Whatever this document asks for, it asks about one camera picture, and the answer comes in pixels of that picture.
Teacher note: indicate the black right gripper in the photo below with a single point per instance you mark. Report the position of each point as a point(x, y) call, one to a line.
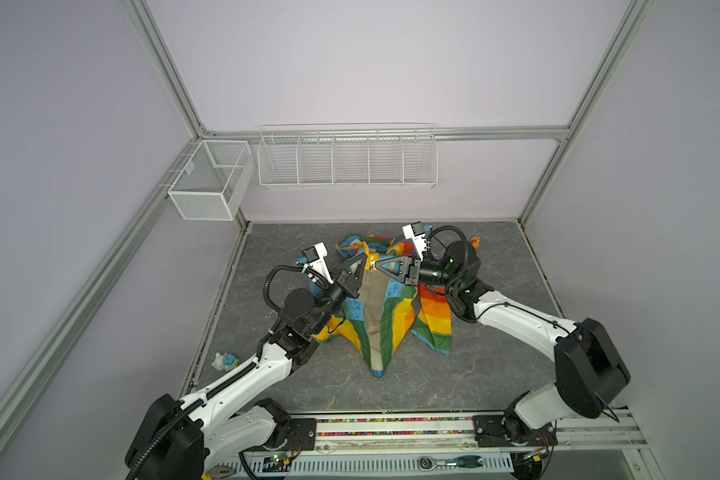
point(412, 270)

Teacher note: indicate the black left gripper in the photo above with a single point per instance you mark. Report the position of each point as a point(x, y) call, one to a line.
point(350, 283)

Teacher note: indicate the multicolour patchwork jacket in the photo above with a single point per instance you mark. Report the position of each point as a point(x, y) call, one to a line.
point(386, 311)

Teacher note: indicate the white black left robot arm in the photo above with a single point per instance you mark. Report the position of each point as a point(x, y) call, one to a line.
point(185, 438)

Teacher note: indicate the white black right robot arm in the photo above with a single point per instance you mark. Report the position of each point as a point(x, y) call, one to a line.
point(589, 371)

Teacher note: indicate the white teal small toy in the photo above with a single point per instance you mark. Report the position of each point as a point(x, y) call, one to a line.
point(224, 362)

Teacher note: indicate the small white mesh basket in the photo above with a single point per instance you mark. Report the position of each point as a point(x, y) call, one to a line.
point(212, 182)

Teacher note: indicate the green circuit board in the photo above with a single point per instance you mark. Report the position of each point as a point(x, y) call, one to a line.
point(276, 463)

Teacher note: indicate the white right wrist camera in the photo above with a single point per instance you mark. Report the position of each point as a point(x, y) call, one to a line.
point(418, 234)

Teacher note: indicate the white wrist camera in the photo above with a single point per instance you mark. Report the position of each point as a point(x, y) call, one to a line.
point(418, 234)
point(313, 258)

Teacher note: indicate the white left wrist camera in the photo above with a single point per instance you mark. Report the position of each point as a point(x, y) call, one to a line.
point(313, 258)

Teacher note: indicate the long white wire basket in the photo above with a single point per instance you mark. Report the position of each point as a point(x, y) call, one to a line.
point(374, 155)

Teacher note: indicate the green handled ratchet wrench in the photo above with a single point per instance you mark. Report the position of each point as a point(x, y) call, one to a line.
point(428, 463)

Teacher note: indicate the yellow handled pliers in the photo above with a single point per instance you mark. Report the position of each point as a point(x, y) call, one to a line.
point(219, 472)

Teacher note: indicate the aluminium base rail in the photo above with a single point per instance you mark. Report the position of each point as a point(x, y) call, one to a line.
point(387, 446)

